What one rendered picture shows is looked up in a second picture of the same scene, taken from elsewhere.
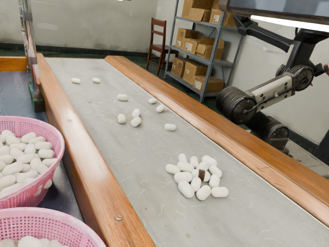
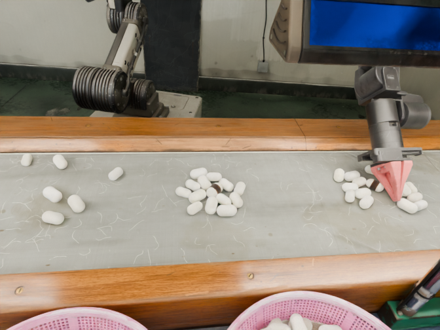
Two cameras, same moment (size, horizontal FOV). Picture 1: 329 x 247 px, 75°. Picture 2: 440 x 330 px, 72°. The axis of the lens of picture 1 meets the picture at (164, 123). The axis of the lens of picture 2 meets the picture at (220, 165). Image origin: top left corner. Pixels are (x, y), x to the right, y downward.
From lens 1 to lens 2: 0.34 m
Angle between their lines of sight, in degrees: 53
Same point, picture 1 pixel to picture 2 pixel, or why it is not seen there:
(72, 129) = (53, 290)
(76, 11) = not seen: outside the picture
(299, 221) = (279, 161)
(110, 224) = (256, 284)
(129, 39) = not seen: outside the picture
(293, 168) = (239, 126)
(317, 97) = not seen: hidden behind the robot
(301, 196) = (264, 143)
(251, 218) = (268, 186)
